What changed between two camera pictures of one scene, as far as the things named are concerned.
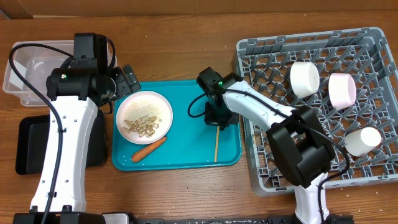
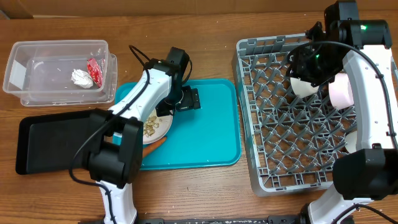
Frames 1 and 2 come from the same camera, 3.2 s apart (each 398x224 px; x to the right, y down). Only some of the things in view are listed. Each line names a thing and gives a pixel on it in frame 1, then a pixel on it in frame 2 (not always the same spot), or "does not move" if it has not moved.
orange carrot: x=148 y=149 does not move
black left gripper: x=123 y=88 → x=190 y=101
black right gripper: x=211 y=119 → x=300 y=66
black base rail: x=328 y=219 does not move
